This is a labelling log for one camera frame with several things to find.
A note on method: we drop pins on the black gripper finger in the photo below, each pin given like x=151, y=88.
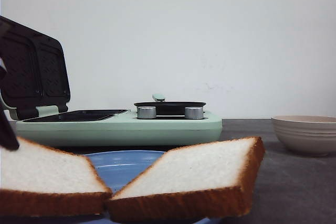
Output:
x=8, y=138
x=3, y=70

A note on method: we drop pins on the breakfast maker hinged lid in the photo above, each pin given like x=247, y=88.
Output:
x=36, y=71

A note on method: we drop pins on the white bread slice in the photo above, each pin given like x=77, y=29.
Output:
x=41, y=181
x=211, y=180

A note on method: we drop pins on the beige ribbed bowl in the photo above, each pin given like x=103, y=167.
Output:
x=306, y=134

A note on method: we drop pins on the mint green breakfast maker base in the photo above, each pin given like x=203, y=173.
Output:
x=122, y=129

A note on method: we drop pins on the blue plastic plate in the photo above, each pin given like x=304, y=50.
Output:
x=116, y=168

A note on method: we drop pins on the left silver control knob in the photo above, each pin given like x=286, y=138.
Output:
x=146, y=112

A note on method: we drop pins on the silver control knob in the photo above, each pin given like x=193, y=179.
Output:
x=146, y=112
x=194, y=113

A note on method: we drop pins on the right silver control knob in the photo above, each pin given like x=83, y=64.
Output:
x=194, y=113

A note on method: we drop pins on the black frying pan mint handle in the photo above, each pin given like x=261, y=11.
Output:
x=169, y=108

